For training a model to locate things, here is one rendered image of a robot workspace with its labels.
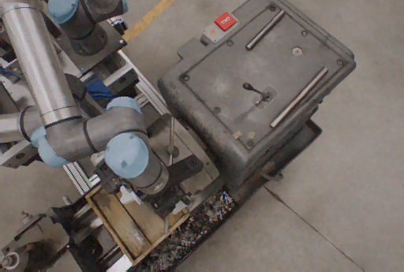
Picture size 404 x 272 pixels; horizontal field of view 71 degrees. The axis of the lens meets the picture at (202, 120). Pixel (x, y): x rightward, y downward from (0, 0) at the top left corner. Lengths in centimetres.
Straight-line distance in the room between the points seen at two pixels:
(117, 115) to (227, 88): 46
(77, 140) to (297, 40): 80
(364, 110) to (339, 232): 95
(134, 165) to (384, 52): 255
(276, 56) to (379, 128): 161
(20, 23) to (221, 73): 60
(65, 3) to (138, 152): 72
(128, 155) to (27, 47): 31
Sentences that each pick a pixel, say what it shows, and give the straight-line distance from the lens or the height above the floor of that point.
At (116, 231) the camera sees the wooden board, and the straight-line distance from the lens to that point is 132.
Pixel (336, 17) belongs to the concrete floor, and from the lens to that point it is 290.
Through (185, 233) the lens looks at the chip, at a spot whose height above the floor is 58.
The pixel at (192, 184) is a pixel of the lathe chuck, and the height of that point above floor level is 117.
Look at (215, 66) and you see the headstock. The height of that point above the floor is 125.
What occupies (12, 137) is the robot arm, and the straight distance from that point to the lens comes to 99.
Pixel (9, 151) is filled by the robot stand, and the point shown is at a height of 112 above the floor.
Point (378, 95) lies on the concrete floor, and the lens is 263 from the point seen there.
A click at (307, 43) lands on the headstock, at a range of 109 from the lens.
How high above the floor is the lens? 213
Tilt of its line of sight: 71 degrees down
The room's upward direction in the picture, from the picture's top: 11 degrees counter-clockwise
